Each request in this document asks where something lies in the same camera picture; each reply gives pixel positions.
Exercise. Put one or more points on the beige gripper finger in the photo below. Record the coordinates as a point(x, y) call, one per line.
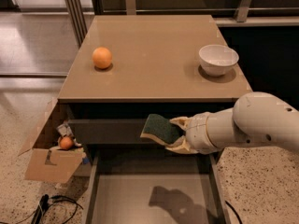
point(181, 146)
point(182, 122)

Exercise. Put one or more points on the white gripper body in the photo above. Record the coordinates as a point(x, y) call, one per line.
point(196, 132)

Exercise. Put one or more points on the green yellow sponge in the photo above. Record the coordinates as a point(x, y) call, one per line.
point(161, 130)

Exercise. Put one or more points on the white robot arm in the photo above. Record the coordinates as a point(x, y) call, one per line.
point(257, 119)

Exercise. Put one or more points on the open grey middle drawer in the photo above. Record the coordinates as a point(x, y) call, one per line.
point(153, 186)

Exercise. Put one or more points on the grey top drawer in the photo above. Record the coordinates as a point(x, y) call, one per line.
point(127, 132)

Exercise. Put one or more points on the grey drawer cabinet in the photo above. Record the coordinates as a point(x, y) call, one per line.
point(155, 69)

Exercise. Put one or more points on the orange fruit on counter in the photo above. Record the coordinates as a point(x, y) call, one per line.
point(102, 58)

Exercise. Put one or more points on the white ceramic bowl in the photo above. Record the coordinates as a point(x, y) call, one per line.
point(217, 60)

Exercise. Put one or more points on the orange fruit in box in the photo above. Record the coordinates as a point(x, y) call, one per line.
point(66, 143)

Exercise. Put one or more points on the crumpled wrapper in box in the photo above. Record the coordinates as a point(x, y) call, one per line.
point(65, 131)

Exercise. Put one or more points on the metal railing shelf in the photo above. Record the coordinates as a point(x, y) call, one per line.
point(226, 13)

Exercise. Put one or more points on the brown cardboard box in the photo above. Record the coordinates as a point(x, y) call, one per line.
point(48, 163)

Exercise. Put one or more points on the black power strip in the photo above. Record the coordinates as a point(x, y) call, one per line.
point(41, 209)

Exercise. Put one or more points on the metal window frame post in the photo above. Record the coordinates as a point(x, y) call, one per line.
point(75, 11)

